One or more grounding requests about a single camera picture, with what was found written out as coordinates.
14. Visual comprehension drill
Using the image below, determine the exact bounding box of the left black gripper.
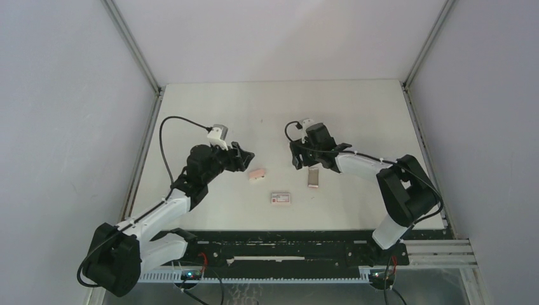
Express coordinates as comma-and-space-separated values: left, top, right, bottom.
202, 142, 254, 184

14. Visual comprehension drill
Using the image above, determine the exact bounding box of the pink white stapler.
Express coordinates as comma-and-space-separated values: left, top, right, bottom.
249, 168, 266, 182

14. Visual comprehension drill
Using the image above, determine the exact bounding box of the cardboard staple box tray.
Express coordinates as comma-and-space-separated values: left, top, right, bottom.
307, 167, 319, 188

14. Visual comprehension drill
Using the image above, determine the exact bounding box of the red white staple box sleeve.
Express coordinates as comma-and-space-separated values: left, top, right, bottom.
271, 193, 291, 206

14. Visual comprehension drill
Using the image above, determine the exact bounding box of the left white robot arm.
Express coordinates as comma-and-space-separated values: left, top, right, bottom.
76, 142, 255, 297

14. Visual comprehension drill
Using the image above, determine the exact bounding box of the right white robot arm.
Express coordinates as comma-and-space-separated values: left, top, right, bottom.
286, 119, 444, 264

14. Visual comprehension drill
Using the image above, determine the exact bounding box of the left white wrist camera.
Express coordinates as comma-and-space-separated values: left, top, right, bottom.
207, 124, 228, 151

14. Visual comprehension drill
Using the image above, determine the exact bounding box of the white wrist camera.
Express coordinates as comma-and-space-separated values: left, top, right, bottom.
207, 124, 228, 151
300, 118, 316, 144

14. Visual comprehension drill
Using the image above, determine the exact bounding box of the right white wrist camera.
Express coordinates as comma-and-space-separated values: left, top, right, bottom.
300, 118, 316, 144

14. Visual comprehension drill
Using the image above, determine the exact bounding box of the right black camera cable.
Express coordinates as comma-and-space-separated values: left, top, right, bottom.
284, 121, 445, 305

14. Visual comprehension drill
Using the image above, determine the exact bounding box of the black camera cable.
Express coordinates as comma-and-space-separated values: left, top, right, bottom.
284, 121, 445, 305
76, 116, 214, 288

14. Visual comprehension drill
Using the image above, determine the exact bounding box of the left black camera cable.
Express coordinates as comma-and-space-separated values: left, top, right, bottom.
76, 116, 214, 288

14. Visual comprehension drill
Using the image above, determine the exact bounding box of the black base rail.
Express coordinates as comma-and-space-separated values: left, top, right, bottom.
176, 229, 453, 278

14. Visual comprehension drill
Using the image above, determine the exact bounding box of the white slotted cable duct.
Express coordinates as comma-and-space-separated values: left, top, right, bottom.
138, 269, 381, 284

